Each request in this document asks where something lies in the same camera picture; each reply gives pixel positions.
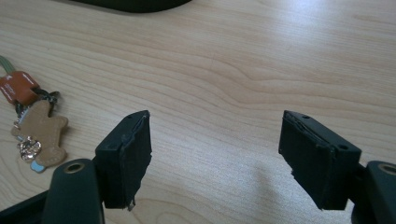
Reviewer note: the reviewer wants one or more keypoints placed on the orange leather tag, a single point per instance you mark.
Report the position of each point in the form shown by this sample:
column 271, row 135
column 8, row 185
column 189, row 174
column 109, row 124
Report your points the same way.
column 17, row 87

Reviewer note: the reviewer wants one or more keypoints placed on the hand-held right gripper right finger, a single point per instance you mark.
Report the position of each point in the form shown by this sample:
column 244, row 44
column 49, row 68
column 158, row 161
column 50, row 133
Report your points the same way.
column 317, row 161

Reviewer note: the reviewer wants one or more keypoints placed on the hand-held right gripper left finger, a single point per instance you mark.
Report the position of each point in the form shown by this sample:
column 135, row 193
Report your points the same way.
column 123, row 161

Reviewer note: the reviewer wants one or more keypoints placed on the dark rounded object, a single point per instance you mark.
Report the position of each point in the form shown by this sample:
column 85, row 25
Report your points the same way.
column 134, row 4

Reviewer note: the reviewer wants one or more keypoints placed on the tan figure-shaped charm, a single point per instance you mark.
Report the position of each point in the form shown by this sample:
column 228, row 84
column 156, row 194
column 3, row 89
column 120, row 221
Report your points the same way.
column 43, row 130

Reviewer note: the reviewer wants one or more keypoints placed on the light blue charm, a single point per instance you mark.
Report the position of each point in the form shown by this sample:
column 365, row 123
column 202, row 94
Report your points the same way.
column 38, row 167

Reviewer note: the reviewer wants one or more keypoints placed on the shiny metal charm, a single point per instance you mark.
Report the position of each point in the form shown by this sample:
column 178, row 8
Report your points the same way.
column 28, row 148

